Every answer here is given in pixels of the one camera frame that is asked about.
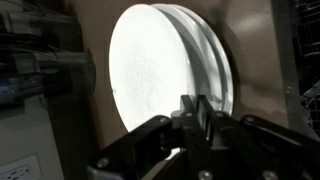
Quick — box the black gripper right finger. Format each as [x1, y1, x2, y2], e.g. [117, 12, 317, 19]
[173, 94, 320, 180]

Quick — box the white wall outlet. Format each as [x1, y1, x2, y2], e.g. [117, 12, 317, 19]
[0, 153, 43, 180]

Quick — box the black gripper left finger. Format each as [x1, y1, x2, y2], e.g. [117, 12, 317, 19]
[87, 94, 202, 180]

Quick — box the wire dishwasher rack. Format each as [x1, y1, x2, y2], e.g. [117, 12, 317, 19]
[289, 0, 320, 138]

